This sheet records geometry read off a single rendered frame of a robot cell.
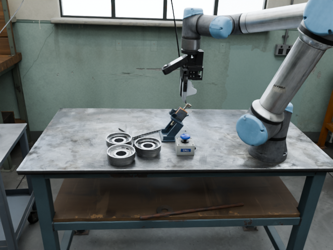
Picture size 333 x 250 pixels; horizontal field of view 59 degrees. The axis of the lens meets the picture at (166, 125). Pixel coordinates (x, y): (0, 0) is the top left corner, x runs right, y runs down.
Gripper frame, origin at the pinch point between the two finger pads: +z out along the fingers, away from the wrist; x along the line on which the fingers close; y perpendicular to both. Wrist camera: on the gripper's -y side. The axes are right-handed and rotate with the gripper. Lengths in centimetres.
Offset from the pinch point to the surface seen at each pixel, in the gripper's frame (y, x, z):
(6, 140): -83, 23, 31
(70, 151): -45, -11, 18
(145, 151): -16.1, -18.6, 15.0
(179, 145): -2.8, -16.9, 13.7
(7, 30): -117, 141, -6
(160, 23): 4, 139, -15
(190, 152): 1.5, -17.3, 16.4
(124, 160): -24.1, -24.2, 15.3
